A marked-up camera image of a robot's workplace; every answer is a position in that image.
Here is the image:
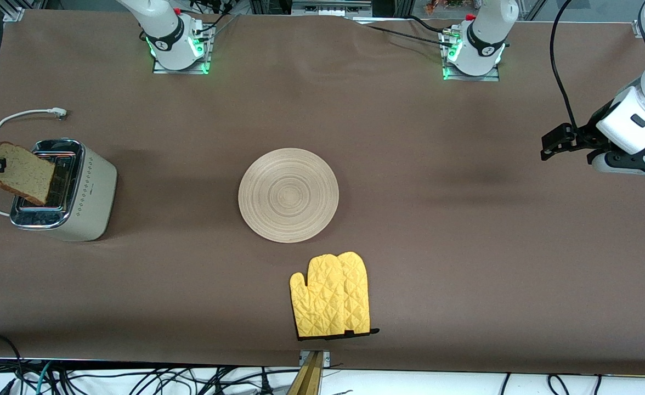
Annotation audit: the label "round wooden plate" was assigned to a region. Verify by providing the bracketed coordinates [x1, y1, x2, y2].
[238, 148, 340, 244]

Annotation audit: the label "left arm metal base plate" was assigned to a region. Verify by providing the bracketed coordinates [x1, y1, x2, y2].
[442, 30, 501, 82]

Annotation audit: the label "grey equipment rack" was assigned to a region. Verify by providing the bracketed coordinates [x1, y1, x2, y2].
[291, 0, 374, 17]

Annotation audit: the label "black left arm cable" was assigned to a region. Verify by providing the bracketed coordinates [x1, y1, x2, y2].
[550, 0, 584, 132]

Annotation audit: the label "brown table cover cloth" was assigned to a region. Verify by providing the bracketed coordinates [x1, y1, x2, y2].
[0, 10, 645, 376]

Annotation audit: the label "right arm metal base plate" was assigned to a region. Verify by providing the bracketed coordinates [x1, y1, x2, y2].
[152, 25, 212, 75]

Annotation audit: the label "brown bread slice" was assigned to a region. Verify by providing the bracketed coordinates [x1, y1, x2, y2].
[0, 142, 57, 207]

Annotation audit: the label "teal cable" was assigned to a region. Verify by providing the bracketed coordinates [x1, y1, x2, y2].
[35, 361, 54, 395]

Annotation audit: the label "black base power cable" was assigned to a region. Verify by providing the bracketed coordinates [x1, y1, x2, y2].
[350, 15, 457, 51]

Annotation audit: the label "colourful packaged items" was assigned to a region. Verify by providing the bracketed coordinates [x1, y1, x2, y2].
[424, 0, 466, 15]

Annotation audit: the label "cream and chrome toaster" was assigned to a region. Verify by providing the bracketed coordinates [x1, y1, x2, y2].
[10, 139, 118, 242]

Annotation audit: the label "yellow quilted oven mitt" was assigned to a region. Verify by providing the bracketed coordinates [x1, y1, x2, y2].
[290, 254, 356, 339]
[336, 251, 381, 336]

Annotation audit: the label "wooden bar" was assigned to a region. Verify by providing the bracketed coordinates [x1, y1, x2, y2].
[287, 351, 324, 395]

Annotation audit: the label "white toaster power cord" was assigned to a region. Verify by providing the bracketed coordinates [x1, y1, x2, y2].
[0, 108, 70, 217]

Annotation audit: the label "small metal bracket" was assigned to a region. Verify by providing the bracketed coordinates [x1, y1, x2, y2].
[299, 349, 331, 367]

